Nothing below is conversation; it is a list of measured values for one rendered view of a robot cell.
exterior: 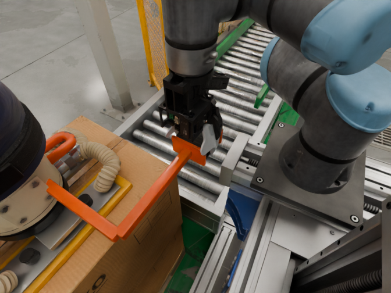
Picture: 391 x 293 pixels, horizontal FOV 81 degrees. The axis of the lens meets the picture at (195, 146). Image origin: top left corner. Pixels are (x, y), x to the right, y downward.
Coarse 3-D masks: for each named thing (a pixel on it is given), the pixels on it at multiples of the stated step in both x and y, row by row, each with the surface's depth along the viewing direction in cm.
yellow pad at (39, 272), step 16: (96, 176) 59; (80, 192) 56; (96, 192) 56; (112, 192) 56; (96, 208) 53; (112, 208) 55; (80, 224) 51; (32, 240) 48; (64, 240) 48; (80, 240) 49; (16, 256) 46; (32, 256) 44; (48, 256) 46; (64, 256) 47; (0, 272) 45; (16, 272) 45; (32, 272) 45; (48, 272) 45; (16, 288) 43; (32, 288) 43
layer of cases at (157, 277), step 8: (176, 232) 98; (176, 240) 104; (168, 248) 97; (176, 248) 111; (160, 256) 91; (168, 256) 103; (176, 256) 119; (160, 264) 95; (168, 264) 109; (152, 272) 90; (160, 272) 101; (168, 272) 116; (144, 280) 84; (152, 280) 95; (160, 280) 107; (144, 288) 89; (152, 288) 100
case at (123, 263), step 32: (96, 128) 72; (96, 160) 65; (128, 160) 64; (160, 160) 64; (128, 192) 58; (160, 224) 71; (0, 256) 49; (96, 256) 48; (128, 256) 61; (64, 288) 45; (96, 288) 53; (128, 288) 71
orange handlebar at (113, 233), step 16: (48, 144) 51; (64, 144) 50; (176, 160) 47; (160, 176) 45; (48, 192) 43; (64, 192) 43; (160, 192) 43; (80, 208) 41; (144, 208) 41; (96, 224) 39; (112, 224) 39; (128, 224) 39; (112, 240) 38
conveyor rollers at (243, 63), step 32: (256, 32) 206; (224, 64) 172; (256, 64) 170; (224, 96) 147; (256, 96) 146; (160, 128) 128; (224, 128) 128; (256, 128) 128; (192, 160) 115; (192, 192) 102
